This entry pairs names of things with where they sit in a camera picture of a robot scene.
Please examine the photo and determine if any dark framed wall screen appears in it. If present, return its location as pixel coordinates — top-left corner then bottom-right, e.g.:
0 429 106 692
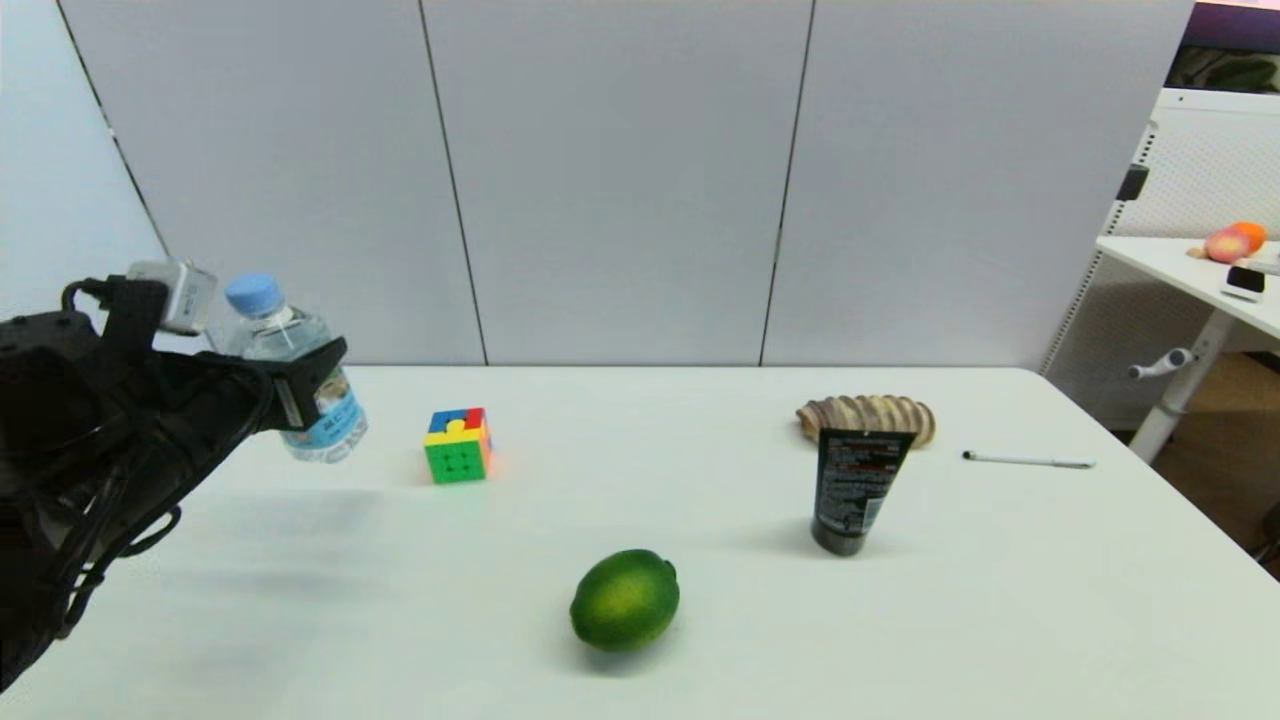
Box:
1165 0 1280 96

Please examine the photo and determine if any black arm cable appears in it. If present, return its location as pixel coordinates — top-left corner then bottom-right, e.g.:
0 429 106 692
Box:
40 440 183 641

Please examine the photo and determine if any multicoloured puzzle cube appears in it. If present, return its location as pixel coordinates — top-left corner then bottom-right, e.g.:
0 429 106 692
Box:
423 407 493 485

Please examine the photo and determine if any green lime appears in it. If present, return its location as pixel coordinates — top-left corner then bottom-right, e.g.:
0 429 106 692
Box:
569 548 681 654

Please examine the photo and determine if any white side table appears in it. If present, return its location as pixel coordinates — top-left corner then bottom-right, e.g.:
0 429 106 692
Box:
1097 235 1280 463

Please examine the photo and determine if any white pegboard panel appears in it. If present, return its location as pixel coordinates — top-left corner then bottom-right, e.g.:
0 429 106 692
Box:
1040 88 1280 403

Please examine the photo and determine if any pink orange toy peach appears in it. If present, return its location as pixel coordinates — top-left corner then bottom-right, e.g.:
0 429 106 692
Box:
1204 221 1269 265

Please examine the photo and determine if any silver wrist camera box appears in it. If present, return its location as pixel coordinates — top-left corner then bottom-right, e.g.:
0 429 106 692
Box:
127 258 219 337

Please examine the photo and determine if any brown ribbed seashell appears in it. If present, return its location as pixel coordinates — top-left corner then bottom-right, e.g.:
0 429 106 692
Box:
797 394 938 449

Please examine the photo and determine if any clear soda water bottle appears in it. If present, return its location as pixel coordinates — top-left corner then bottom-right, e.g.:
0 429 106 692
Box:
224 272 369 464

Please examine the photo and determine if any white pen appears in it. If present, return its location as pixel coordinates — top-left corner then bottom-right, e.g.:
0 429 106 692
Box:
962 451 1097 470

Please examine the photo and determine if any grey table crank handle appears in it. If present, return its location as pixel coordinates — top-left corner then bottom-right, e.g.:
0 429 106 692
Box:
1129 347 1197 381

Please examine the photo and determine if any black cosmetic tube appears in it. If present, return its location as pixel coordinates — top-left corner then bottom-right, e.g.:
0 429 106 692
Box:
811 428 917 557

